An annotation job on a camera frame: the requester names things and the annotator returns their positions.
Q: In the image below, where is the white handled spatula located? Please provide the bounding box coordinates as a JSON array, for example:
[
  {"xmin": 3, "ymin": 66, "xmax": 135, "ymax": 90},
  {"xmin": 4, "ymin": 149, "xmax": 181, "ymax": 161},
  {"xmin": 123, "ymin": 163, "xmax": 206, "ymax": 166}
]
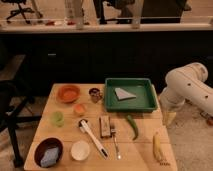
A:
[{"xmin": 79, "ymin": 119, "xmax": 108, "ymax": 159}]

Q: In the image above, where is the black chair at left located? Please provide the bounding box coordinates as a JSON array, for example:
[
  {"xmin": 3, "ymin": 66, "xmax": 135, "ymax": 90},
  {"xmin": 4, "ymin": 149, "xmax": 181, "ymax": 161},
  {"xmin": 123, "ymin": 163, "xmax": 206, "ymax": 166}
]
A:
[{"xmin": 0, "ymin": 54, "xmax": 43, "ymax": 169}]

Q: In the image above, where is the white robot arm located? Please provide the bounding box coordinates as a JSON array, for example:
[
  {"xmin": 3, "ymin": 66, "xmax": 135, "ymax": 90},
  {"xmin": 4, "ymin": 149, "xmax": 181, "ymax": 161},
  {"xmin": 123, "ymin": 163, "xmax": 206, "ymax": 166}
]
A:
[{"xmin": 159, "ymin": 62, "xmax": 213, "ymax": 126}]

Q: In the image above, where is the green plastic cup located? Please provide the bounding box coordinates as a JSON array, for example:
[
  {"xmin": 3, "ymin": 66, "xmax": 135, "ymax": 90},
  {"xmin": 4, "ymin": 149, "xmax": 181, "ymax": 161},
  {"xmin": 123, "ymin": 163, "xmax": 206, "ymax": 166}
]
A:
[{"xmin": 50, "ymin": 111, "xmax": 64, "ymax": 127}]

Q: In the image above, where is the small orange cup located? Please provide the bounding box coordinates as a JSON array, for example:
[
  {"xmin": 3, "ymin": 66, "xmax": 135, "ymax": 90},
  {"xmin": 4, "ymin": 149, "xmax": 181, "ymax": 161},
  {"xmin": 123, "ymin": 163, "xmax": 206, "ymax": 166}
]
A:
[{"xmin": 73, "ymin": 104, "xmax": 86, "ymax": 116}]

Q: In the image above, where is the green plastic tray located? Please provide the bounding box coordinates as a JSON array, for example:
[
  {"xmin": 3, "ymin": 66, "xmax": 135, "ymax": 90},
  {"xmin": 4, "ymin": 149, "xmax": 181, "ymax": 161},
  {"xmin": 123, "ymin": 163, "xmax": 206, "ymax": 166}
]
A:
[{"xmin": 104, "ymin": 78, "xmax": 157, "ymax": 112}]

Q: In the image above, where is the blue grey sponge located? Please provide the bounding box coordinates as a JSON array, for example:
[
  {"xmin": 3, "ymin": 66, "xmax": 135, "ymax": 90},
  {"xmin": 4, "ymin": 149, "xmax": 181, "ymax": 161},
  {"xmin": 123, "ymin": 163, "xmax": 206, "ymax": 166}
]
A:
[{"xmin": 40, "ymin": 147, "xmax": 59, "ymax": 167}]

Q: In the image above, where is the dark long cabinet counter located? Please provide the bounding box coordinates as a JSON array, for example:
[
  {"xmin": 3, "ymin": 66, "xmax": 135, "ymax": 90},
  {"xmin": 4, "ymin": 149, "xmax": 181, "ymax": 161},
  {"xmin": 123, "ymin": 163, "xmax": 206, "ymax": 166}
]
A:
[{"xmin": 0, "ymin": 26, "xmax": 213, "ymax": 95}]

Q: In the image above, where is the black office chair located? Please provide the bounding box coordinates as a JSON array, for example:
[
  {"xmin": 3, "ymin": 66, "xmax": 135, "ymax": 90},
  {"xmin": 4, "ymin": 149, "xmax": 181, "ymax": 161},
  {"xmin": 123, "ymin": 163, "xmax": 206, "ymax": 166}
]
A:
[{"xmin": 1, "ymin": 0, "xmax": 43, "ymax": 24}]

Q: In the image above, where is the metal fork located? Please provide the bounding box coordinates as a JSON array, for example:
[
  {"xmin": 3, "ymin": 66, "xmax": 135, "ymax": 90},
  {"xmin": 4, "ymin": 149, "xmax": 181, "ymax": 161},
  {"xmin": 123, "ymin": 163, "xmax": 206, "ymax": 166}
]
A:
[{"xmin": 110, "ymin": 124, "xmax": 121, "ymax": 160}]

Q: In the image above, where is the orange bowl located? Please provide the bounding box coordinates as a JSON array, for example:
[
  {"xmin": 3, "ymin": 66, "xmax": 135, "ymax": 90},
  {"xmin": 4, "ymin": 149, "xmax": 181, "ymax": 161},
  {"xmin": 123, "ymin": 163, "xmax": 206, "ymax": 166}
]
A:
[{"xmin": 57, "ymin": 85, "xmax": 80, "ymax": 103}]

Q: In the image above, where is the yellow banana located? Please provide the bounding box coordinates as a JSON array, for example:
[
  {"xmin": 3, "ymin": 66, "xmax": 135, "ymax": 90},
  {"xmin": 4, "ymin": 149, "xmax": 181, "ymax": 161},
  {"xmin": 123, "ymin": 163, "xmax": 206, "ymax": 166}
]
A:
[{"xmin": 153, "ymin": 133, "xmax": 166, "ymax": 165}]

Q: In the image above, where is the brown rectangular block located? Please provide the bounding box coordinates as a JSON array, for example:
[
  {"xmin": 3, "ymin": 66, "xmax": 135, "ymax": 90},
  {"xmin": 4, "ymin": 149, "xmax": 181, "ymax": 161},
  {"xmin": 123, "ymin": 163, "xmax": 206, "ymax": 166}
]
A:
[{"xmin": 99, "ymin": 115, "xmax": 111, "ymax": 138}]

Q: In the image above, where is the green chili pepper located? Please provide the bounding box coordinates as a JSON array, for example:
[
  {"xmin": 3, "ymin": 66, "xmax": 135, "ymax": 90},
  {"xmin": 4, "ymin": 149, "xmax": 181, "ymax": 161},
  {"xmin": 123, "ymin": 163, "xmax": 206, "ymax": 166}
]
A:
[{"xmin": 126, "ymin": 115, "xmax": 139, "ymax": 140}]

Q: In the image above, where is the dark maroon bowl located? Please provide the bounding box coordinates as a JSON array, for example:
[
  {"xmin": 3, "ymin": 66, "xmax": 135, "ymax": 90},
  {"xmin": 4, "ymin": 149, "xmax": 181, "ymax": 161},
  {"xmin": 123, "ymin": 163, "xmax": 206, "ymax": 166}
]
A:
[{"xmin": 34, "ymin": 138, "xmax": 63, "ymax": 168}]

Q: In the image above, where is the grey folded cloth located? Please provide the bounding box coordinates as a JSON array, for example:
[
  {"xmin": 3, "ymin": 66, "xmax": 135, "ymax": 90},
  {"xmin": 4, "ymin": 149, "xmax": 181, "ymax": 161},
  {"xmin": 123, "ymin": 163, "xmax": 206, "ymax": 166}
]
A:
[{"xmin": 115, "ymin": 88, "xmax": 136, "ymax": 100}]

